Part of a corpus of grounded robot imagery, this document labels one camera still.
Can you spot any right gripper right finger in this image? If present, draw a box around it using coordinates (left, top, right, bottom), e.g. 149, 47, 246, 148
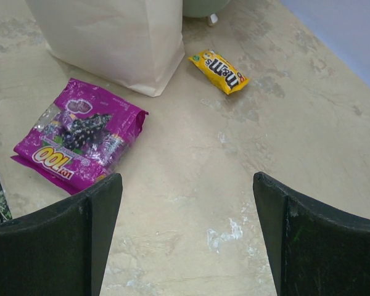
253, 172, 370, 295

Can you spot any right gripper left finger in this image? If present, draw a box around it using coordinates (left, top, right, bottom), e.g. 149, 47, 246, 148
0, 173, 123, 295

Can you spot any yellow m&m's packet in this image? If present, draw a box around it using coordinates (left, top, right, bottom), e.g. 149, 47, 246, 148
187, 49, 250, 95

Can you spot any brown paper bag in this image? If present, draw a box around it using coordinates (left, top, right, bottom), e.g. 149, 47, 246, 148
27, 0, 184, 97

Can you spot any purple candy bag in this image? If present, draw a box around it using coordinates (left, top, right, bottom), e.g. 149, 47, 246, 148
12, 78, 148, 195

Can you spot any white orange cylinder container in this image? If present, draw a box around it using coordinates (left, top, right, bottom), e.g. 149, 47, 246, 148
183, 0, 230, 27

